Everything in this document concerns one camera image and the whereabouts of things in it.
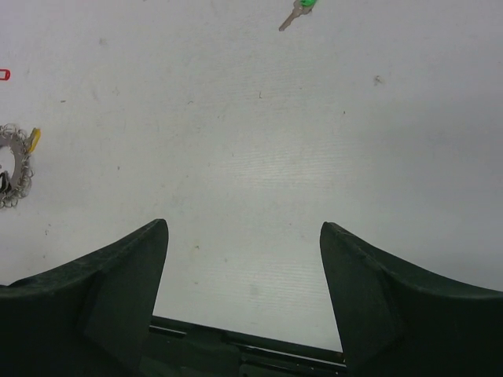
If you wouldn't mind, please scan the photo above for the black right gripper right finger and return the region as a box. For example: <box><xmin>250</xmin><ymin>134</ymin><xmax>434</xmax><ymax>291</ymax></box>
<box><xmin>320</xmin><ymin>222</ymin><xmax>502</xmax><ymax>376</ymax></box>

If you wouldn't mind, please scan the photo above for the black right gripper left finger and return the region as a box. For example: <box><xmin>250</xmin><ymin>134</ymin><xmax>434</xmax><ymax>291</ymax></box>
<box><xmin>1</xmin><ymin>219</ymin><xmax>168</xmax><ymax>376</ymax></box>

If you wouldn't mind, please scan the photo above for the silver key with black fob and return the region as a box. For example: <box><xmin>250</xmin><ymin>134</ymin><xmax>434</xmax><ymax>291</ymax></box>
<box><xmin>0</xmin><ymin>170</ymin><xmax>12</xmax><ymax>194</ymax></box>

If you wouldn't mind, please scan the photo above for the metal disc with key rings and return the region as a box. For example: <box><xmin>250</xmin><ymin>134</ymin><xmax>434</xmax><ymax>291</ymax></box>
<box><xmin>1</xmin><ymin>123</ymin><xmax>34</xmax><ymax>210</ymax></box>

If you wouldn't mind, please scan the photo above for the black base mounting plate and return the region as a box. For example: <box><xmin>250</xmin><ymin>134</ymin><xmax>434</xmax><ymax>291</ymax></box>
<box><xmin>139</xmin><ymin>317</ymin><xmax>348</xmax><ymax>377</ymax></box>

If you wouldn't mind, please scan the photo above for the key with yellow tag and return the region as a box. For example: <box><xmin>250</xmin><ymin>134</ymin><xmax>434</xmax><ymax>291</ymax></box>
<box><xmin>27</xmin><ymin>128</ymin><xmax>41</xmax><ymax>154</ymax></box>

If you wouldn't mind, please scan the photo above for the key with red tag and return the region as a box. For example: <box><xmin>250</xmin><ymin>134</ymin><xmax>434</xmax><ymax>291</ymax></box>
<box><xmin>0</xmin><ymin>68</ymin><xmax>11</xmax><ymax>81</ymax></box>

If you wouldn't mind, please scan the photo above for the key with green cap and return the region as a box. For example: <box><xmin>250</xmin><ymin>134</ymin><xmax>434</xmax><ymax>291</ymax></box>
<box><xmin>278</xmin><ymin>0</ymin><xmax>318</xmax><ymax>31</ymax></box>

